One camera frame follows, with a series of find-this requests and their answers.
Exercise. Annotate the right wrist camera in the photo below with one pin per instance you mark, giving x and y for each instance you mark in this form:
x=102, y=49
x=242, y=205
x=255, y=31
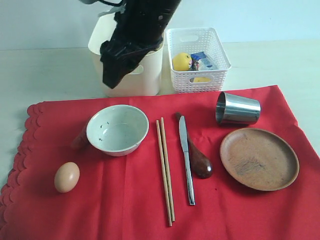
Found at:
x=88, y=2

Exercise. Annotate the blue white milk carton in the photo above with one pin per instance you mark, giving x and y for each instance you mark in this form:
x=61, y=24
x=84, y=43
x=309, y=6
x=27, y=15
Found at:
x=201, y=62

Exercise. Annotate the yellow cheese wedge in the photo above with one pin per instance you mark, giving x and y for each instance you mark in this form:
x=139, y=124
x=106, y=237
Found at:
x=201, y=80

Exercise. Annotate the stainless steel cup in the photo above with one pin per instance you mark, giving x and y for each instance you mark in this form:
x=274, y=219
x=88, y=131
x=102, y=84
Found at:
x=235, y=109

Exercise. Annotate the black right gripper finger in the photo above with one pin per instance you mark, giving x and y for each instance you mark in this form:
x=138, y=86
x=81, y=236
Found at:
x=114, y=50
x=116, y=67

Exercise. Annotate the white ceramic bowl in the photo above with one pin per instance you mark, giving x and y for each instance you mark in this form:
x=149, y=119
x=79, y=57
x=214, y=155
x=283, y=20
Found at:
x=117, y=130

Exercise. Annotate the cream plastic bin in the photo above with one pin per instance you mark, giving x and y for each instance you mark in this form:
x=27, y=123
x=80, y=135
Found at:
x=145, y=80

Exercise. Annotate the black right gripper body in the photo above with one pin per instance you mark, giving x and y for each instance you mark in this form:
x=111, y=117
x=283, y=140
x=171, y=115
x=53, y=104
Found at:
x=143, y=22

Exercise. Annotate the left wooden chopstick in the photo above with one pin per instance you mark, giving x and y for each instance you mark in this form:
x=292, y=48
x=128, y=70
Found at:
x=164, y=175

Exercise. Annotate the dark wooden spoon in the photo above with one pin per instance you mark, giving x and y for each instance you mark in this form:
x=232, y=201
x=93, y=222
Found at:
x=198, y=162

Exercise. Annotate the red scalloped tablecloth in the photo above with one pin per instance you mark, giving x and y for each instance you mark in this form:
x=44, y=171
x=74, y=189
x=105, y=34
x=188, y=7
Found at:
x=122, y=198

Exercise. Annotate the silver table knife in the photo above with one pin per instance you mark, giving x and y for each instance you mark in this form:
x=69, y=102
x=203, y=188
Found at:
x=186, y=155

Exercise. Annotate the brown egg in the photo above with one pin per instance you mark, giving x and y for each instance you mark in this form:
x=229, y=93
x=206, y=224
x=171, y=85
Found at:
x=66, y=177

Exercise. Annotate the white perforated plastic basket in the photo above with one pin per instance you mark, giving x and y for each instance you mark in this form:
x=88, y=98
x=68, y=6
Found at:
x=194, y=40

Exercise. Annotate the yellow lemon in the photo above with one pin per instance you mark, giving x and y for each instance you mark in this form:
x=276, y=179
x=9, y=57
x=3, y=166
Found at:
x=182, y=62

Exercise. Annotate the brown wooden plate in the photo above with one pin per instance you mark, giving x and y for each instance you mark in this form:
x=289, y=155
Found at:
x=259, y=159

